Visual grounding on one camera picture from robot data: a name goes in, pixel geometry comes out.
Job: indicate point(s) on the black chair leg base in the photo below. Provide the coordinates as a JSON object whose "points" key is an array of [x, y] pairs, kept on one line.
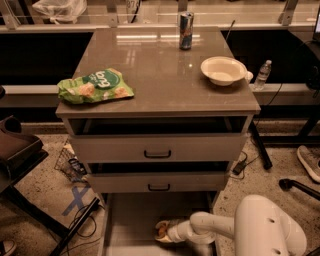
{"points": [[287, 184]]}

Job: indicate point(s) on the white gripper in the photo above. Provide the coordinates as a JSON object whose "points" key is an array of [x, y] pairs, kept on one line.
{"points": [[174, 230]]}

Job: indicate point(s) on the grey drawer cabinet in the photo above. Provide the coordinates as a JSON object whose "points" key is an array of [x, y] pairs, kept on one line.
{"points": [[171, 95]]}

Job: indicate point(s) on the green chip bag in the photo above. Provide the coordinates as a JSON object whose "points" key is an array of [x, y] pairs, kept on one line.
{"points": [[104, 85]]}

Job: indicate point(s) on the middle drawer with black handle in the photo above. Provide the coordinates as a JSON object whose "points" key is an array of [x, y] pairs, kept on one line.
{"points": [[157, 182]]}

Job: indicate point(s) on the grey sneaker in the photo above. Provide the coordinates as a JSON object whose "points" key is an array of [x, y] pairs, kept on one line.
{"points": [[310, 162]]}

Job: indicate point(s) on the drawer with black handle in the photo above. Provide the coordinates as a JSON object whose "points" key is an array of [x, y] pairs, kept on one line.
{"points": [[157, 182], [143, 148]]}

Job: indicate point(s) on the open bottom drawer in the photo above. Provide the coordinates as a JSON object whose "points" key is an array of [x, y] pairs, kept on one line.
{"points": [[130, 219]]}

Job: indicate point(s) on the energy drink can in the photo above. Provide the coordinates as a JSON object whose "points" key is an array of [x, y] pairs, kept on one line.
{"points": [[185, 30]]}

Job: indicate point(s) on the wire basket on floor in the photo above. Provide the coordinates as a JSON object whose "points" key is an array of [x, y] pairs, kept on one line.
{"points": [[69, 165]]}

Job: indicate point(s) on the orange fruit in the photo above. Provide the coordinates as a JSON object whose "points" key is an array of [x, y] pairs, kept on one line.
{"points": [[162, 230]]}

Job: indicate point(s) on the white bowl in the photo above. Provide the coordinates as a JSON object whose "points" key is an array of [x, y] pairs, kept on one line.
{"points": [[223, 71]]}

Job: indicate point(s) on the white plastic bag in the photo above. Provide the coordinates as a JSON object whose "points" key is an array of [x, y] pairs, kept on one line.
{"points": [[60, 11]]}

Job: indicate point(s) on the top drawer with black handle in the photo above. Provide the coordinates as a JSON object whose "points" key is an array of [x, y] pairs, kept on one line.
{"points": [[143, 148]]}

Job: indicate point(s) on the clear plastic water bottle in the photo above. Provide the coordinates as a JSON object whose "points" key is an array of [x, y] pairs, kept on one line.
{"points": [[262, 76]]}

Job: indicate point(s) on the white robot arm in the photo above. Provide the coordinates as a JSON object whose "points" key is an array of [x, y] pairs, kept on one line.
{"points": [[258, 228]]}

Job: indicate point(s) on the black power adapter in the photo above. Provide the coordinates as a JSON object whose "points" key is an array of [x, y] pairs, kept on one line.
{"points": [[239, 167]]}

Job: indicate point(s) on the black stand leg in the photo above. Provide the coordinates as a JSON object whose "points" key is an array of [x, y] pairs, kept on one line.
{"points": [[267, 164]]}

